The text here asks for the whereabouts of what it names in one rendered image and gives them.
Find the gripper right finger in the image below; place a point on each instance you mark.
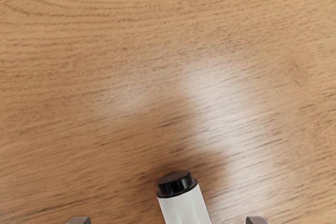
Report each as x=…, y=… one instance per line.
x=257, y=220

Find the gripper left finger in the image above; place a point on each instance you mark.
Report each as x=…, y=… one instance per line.
x=78, y=220

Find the white marker pen black cap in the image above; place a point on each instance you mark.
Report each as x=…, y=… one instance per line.
x=181, y=200

